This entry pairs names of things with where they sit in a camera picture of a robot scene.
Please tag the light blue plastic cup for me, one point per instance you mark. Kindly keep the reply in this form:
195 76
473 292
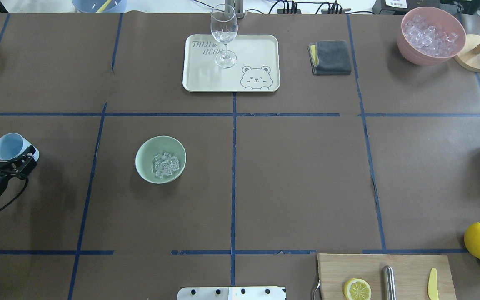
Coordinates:
13 145

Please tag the green bowl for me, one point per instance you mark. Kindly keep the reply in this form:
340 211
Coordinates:
160 160

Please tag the blue bowl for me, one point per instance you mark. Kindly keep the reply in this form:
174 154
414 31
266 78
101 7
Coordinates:
93 6

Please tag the pink bowl with ice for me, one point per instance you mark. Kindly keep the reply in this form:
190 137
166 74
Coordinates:
429 36

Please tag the yellow plastic fork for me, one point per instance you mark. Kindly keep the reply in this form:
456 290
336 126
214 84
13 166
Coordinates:
104 6

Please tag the clear wine glass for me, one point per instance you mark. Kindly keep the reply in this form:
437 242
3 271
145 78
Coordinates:
224 28

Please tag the grey folded cloth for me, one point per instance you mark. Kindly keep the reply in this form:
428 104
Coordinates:
330 57

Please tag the lemon half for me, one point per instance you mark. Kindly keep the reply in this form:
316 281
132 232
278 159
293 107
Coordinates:
357 289

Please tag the yellow plastic knife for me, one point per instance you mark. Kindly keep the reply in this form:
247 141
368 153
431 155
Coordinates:
433 293

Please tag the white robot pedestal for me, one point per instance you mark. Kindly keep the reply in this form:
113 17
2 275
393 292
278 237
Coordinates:
233 293

